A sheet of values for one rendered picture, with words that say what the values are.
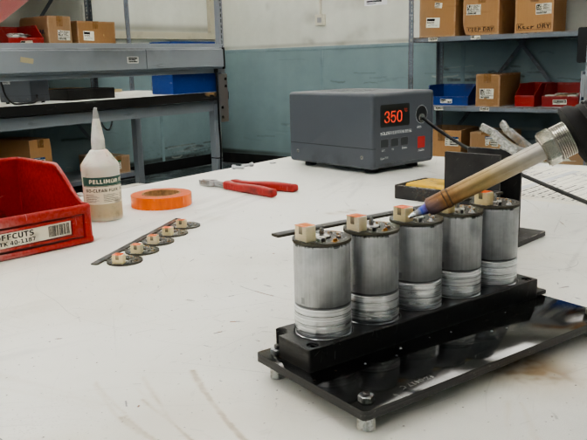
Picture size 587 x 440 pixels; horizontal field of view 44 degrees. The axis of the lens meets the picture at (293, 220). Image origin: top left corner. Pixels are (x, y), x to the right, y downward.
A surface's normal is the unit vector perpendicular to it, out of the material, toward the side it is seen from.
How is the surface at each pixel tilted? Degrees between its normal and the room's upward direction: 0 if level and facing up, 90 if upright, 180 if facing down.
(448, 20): 90
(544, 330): 0
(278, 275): 0
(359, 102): 90
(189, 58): 90
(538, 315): 0
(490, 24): 89
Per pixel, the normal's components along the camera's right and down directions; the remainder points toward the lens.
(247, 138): -0.61, 0.18
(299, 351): -0.81, 0.14
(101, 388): -0.03, -0.98
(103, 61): 0.79, 0.11
